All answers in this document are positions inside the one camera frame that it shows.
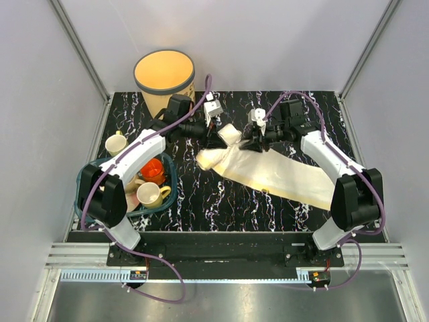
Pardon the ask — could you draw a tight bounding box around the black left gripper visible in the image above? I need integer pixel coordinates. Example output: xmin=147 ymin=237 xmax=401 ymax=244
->
xmin=179 ymin=113 xmax=227 ymax=150

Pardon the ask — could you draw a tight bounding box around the white trash bag roll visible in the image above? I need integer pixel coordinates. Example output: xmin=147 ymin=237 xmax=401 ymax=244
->
xmin=196 ymin=124 xmax=334 ymax=210

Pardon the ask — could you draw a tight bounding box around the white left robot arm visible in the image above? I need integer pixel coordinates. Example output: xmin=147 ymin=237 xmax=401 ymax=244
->
xmin=76 ymin=94 xmax=227 ymax=266

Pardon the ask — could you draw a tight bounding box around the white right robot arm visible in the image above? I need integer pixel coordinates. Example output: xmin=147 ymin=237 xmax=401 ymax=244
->
xmin=240 ymin=99 xmax=385 ymax=266

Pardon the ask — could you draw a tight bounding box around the yellow trash bin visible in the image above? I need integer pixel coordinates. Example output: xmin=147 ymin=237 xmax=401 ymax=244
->
xmin=133 ymin=49 xmax=195 ymax=117

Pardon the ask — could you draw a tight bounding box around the orange black mug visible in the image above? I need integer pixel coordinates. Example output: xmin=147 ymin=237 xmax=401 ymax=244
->
xmin=140 ymin=158 xmax=166 ymax=186

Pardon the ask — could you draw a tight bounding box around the yellow white mug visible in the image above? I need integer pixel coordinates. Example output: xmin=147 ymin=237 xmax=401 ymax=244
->
xmin=137 ymin=182 xmax=172 ymax=209

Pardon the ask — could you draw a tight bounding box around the light green mug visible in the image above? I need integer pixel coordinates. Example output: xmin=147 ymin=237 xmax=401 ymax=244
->
xmin=105 ymin=130 xmax=128 ymax=157

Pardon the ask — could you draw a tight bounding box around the cream pink floral plate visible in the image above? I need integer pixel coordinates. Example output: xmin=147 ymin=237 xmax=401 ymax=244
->
xmin=125 ymin=175 xmax=143 ymax=213

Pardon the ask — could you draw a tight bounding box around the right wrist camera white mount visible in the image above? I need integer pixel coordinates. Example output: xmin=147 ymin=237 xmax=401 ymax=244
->
xmin=247 ymin=108 xmax=267 ymax=136

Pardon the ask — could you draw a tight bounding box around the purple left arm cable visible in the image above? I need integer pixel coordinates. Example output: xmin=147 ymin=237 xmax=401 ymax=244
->
xmin=80 ymin=74 xmax=213 ymax=305

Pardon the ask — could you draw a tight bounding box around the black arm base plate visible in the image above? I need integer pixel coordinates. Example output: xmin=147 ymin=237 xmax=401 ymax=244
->
xmin=106 ymin=231 xmax=345 ymax=268

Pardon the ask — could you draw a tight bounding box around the aluminium front rail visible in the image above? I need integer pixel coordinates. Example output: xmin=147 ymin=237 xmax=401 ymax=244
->
xmin=45 ymin=243 xmax=409 ymax=284

